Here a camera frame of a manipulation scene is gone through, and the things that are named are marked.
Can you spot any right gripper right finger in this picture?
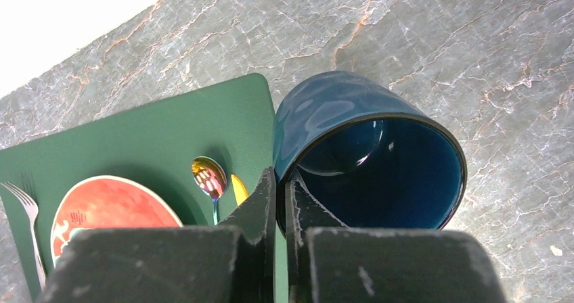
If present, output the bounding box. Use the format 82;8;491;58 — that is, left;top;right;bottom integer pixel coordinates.
285;176;506;302

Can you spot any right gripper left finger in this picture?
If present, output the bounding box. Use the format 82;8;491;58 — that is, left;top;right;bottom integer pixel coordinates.
38;167;276;302

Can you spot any yellow pencil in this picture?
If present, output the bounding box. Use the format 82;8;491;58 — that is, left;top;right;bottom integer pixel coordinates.
231;174;249;206

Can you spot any iridescent rainbow metal spoon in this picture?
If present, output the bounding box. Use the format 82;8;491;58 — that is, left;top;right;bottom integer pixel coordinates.
192;156;227;225

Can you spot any dark blue mug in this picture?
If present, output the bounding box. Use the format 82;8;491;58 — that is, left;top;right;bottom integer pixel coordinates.
273;71;468;230

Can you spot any green rectangular placemat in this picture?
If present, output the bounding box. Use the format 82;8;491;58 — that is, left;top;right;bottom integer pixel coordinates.
0;72;288;303

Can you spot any red teal floral plate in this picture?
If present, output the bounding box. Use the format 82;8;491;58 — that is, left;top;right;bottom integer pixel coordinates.
50;175;183;265

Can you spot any silver metal fork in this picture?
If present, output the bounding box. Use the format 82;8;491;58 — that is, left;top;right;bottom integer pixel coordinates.
1;182;46;290

